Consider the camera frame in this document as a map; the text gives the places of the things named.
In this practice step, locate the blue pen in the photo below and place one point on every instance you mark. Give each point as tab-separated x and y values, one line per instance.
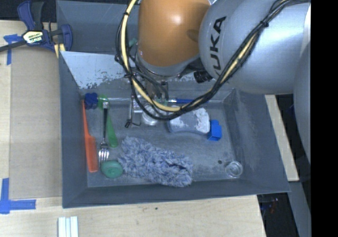
190	101

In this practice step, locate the green plastic spoon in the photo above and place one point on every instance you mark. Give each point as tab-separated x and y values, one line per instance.
112	135

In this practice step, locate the orange plastic comb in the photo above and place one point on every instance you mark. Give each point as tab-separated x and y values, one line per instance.
91	151

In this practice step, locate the blue flower-shaped toy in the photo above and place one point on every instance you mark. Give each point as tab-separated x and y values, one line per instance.
91	100

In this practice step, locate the white crumpled cloth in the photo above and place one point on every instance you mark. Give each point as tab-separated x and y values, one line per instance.
202	121

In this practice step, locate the small clear glass cup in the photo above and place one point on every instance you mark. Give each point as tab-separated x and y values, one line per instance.
233	169

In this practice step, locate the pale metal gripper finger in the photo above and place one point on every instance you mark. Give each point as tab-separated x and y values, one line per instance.
130	114
139	108

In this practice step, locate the blue and white fluffy cloth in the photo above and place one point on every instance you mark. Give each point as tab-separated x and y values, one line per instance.
153	160

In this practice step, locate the black cylinder on white bracket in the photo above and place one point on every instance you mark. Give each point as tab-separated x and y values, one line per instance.
203	76

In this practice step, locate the green round lid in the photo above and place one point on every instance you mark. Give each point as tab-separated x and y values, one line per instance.
112	169

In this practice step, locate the metal fork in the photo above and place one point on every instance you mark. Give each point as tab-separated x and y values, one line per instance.
104	154

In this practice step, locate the blue plastic block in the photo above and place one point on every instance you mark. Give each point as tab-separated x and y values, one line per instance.
215	130

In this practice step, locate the grey metal bin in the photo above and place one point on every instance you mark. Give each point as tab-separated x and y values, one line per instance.
185	193

